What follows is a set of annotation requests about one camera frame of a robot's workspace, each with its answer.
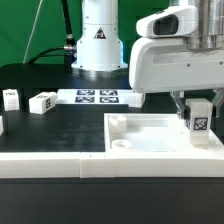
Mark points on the white U-shaped fence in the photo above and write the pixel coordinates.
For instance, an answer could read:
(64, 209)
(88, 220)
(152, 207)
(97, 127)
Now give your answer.
(108, 164)

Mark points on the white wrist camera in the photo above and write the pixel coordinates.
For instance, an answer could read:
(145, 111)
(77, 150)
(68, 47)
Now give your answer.
(175, 21)

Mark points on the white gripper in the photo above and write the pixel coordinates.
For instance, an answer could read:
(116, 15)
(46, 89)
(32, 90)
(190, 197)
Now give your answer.
(166, 65)

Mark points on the white marker board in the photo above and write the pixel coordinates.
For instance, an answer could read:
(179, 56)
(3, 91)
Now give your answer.
(93, 96)

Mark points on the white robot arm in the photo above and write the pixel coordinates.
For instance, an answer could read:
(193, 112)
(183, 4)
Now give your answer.
(100, 50)

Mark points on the white square tabletop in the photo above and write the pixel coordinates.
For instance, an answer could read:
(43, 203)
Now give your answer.
(146, 133)

